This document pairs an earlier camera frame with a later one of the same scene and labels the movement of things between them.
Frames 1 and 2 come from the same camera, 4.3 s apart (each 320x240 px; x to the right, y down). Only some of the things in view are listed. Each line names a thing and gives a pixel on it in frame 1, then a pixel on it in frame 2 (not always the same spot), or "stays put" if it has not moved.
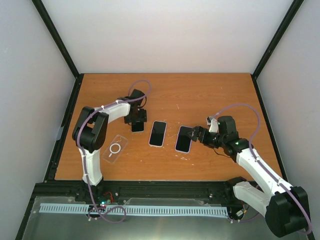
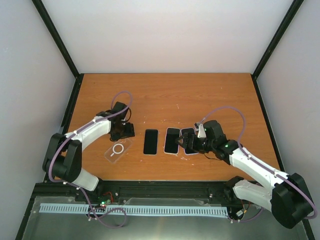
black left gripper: (143, 118) -> (129, 132)
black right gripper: (203, 138) -> (195, 147)
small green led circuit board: (104, 202) stays put
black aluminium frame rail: (200, 192) stays put
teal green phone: (157, 133) -> (171, 135)
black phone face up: (137, 126) -> (151, 142)
